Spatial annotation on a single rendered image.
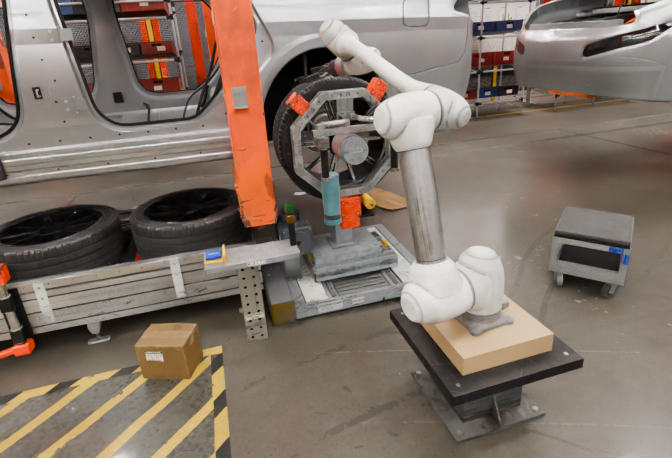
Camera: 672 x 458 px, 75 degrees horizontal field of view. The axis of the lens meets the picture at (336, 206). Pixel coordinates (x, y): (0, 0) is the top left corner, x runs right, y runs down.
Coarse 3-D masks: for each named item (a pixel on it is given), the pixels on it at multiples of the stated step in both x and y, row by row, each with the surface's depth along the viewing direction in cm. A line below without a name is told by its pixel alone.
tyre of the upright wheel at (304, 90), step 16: (320, 80) 217; (336, 80) 217; (352, 80) 220; (288, 96) 230; (304, 96) 216; (384, 96) 228; (288, 112) 216; (288, 128) 219; (288, 144) 221; (288, 160) 224; (384, 176) 243; (320, 192) 235
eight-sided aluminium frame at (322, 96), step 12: (324, 96) 210; (336, 96) 212; (348, 96) 213; (360, 96) 215; (372, 96) 217; (312, 108) 210; (300, 120) 211; (300, 144) 214; (300, 156) 216; (384, 156) 235; (300, 168) 218; (384, 168) 231; (312, 180) 227; (372, 180) 232; (348, 192) 230; (360, 192) 232
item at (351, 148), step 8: (336, 136) 219; (344, 136) 212; (352, 136) 210; (336, 144) 215; (344, 144) 207; (352, 144) 207; (360, 144) 208; (336, 152) 217; (344, 152) 207; (352, 152) 208; (360, 152) 209; (344, 160) 213; (352, 160) 209; (360, 160) 210
